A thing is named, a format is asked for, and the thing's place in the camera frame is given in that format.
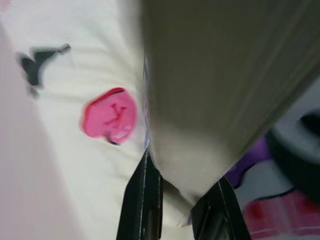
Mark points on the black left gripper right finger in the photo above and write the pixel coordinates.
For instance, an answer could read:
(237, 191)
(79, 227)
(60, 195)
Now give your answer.
(220, 217)

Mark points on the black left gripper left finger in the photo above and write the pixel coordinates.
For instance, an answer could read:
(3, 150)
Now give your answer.
(142, 205)

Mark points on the cream cartoon print blanket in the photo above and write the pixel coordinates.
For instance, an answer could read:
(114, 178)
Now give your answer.
(75, 75)

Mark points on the beige sheeted mattress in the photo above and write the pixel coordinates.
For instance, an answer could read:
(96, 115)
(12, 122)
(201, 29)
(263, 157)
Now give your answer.
(25, 150)

